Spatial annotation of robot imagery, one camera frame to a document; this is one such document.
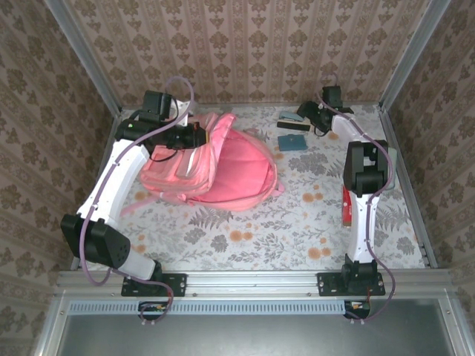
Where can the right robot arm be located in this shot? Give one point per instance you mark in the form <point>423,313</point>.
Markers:
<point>363,230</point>

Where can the aluminium mounting rail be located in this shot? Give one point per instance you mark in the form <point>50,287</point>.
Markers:
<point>252,282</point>

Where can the aluminium frame post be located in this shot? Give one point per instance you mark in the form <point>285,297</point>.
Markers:
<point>411,55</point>
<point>87,55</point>

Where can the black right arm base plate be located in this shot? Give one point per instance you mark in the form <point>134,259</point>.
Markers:
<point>326,283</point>

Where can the pale green pencil case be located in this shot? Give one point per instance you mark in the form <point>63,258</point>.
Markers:
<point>393,170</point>

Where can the grey metal panel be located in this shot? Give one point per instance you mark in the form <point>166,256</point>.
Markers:
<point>259,333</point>

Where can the red card box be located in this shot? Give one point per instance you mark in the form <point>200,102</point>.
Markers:
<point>347,207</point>

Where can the aluminium side rail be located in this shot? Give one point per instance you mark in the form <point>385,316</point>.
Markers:
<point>117,115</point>
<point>389,130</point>

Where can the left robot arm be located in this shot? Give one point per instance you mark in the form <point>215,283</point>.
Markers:
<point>118,178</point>

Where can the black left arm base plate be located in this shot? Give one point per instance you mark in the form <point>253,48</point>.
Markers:
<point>178,285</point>

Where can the pink backpack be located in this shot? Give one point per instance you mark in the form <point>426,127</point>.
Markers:
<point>237,170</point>

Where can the black and beige block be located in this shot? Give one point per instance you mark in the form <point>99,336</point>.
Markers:
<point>293,125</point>

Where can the teal snap wallet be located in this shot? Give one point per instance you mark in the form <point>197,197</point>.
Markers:
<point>293,142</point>

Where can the aluminium rear rail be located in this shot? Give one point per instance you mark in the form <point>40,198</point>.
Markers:
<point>259,105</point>

